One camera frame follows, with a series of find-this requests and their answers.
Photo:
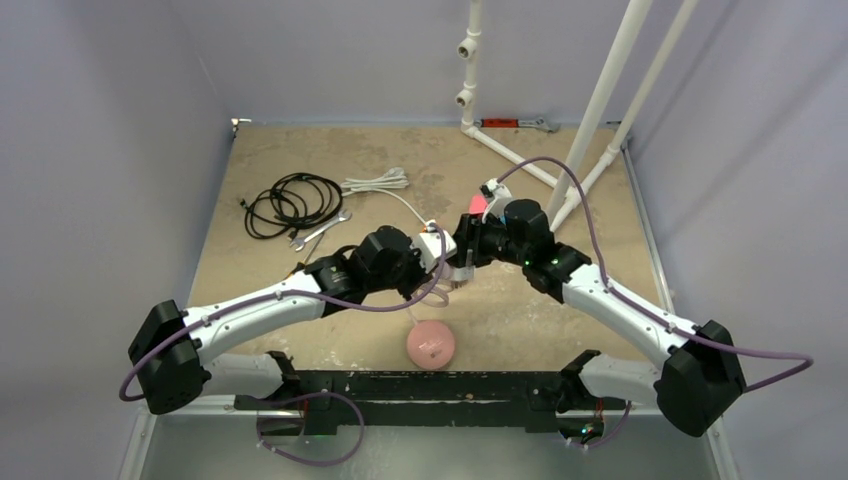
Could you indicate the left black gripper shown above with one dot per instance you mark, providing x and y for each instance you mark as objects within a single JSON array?
[{"x": 418, "y": 272}]

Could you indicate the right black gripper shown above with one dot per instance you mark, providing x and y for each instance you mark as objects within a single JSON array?
[{"x": 465, "y": 240}]

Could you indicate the pink plug adapter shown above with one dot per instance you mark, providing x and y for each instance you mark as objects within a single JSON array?
[{"x": 477, "y": 204}]

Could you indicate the white cube socket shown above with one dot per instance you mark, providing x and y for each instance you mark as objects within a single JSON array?
[{"x": 459, "y": 277}]

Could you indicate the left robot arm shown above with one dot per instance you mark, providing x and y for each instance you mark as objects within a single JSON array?
[{"x": 179, "y": 355}]

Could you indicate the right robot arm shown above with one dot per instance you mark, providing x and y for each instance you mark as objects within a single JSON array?
[{"x": 690, "y": 372}]

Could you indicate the pink round socket base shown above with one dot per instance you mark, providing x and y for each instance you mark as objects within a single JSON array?
[{"x": 431, "y": 345}]

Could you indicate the silver open-end wrench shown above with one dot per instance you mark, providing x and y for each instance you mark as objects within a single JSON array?
[{"x": 299, "y": 242}]

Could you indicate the yellow black screwdriver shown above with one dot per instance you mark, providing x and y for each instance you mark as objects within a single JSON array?
[{"x": 303, "y": 262}]

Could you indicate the black base beam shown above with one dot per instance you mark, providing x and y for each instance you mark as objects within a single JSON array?
[{"x": 325, "y": 400}]

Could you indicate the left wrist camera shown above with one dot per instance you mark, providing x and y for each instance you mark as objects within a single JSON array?
[{"x": 432, "y": 246}]

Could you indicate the red handled wrench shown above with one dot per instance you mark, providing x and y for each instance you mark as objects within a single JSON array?
[{"x": 538, "y": 123}]

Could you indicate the white pipe frame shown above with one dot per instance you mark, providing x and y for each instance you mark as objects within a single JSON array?
[{"x": 586, "y": 67}]

